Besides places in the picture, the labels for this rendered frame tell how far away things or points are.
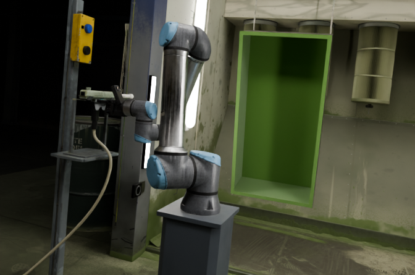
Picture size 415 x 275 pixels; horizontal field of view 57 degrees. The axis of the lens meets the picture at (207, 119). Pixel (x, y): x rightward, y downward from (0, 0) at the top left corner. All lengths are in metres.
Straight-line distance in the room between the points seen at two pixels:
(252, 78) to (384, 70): 1.30
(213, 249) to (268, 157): 1.53
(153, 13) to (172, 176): 1.29
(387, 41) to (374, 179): 1.25
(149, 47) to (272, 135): 1.20
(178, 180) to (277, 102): 1.53
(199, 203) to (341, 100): 2.65
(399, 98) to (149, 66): 2.55
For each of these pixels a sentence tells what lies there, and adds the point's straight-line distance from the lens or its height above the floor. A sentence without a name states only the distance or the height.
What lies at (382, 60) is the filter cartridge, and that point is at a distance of 3.79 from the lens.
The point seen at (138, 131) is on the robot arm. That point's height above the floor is 0.96.
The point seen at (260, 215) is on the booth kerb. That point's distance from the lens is 3.75.
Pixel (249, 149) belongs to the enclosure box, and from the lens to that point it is 3.17.
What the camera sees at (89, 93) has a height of 1.13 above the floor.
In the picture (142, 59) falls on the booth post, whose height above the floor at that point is 1.38.
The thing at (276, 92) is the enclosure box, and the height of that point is 1.26.
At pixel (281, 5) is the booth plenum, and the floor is 2.10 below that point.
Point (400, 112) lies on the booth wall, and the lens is 4.16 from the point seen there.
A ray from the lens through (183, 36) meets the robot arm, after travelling 1.71.
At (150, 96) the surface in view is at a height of 1.14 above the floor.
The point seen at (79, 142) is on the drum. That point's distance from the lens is 3.20.
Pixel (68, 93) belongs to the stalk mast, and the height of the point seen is 1.12.
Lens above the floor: 1.18
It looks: 3 degrees down
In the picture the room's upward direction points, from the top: 6 degrees clockwise
